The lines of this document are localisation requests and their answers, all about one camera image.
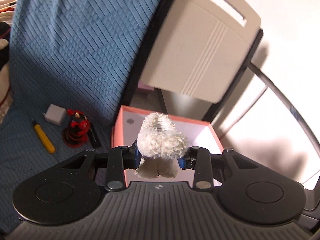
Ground blue textured sofa cover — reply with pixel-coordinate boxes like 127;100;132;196
1;0;172;233

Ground beige plastic chair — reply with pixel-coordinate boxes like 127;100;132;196
139;0;262;105

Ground striped red black blanket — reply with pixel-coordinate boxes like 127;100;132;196
0;0;25;108

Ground black curved cable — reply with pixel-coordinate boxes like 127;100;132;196
247;62;320;156

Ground white fluffy plush toy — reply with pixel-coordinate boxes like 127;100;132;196
136;112;188;179

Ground yellow handled screwdriver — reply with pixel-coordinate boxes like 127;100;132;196
30;115;55;154

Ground black usb stick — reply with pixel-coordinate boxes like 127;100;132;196
87;124;101;148

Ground red black robot figurine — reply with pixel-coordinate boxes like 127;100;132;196
62;109;91;148

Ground white wall charger plug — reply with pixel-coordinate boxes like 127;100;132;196
43;103;67;126

